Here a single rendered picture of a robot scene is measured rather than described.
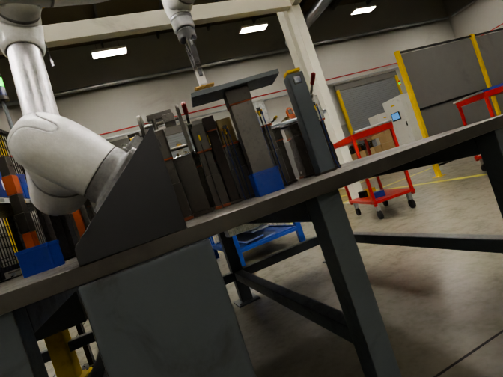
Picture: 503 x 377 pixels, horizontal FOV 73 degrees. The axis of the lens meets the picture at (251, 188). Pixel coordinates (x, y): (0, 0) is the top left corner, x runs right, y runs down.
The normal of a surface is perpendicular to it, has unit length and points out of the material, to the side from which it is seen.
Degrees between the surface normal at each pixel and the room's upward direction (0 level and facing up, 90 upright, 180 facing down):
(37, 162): 114
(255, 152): 90
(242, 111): 90
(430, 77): 90
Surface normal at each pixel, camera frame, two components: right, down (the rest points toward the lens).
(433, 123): 0.31, -0.11
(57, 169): -0.02, 0.50
